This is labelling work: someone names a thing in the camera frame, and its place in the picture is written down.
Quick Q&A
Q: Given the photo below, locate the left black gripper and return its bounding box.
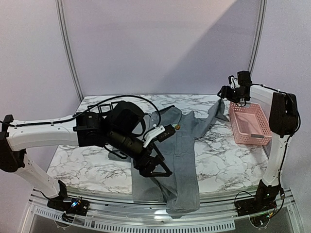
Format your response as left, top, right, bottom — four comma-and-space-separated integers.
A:
107, 127, 172, 177

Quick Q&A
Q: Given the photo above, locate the grey button shirt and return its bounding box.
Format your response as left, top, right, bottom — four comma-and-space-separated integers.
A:
108, 98, 230, 216

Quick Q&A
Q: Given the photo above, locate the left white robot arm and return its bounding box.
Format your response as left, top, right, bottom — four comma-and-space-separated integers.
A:
0, 112, 175, 211

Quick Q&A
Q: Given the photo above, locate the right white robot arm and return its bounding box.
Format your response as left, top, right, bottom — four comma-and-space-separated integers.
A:
217, 83, 300, 212

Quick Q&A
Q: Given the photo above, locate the landscape round brooch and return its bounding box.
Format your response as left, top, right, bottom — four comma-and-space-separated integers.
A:
173, 124, 180, 130

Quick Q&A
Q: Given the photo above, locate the pink plastic basket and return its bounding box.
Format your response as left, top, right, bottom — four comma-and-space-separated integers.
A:
229, 103, 272, 146

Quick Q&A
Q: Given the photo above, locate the black display box middle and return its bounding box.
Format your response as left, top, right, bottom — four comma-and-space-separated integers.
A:
98, 103, 112, 113

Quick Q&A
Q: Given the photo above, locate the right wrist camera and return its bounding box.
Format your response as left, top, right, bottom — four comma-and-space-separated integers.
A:
228, 75, 240, 89

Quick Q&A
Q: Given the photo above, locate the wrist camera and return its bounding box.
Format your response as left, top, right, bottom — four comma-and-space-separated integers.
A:
143, 125, 175, 148
228, 75, 240, 89

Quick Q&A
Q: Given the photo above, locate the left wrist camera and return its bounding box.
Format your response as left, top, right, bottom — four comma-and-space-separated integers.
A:
143, 125, 175, 148

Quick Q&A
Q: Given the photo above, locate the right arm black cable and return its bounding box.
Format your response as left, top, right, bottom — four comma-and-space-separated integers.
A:
250, 82, 299, 175

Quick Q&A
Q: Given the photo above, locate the aluminium front rail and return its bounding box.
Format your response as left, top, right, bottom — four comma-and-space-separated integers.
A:
20, 189, 304, 233

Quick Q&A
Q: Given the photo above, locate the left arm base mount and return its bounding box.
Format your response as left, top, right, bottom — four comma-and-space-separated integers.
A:
47, 197, 90, 216

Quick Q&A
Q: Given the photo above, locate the right wall aluminium post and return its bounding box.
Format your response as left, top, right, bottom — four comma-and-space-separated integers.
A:
248, 0, 267, 74

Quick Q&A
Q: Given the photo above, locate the wall aluminium post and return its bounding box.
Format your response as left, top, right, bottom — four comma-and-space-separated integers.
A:
55, 0, 84, 102
248, 0, 267, 74

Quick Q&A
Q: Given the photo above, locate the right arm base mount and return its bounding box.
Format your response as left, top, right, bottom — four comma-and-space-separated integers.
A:
234, 198, 276, 216

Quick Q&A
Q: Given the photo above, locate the left wall aluminium post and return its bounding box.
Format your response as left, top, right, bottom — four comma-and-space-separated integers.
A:
55, 0, 84, 102

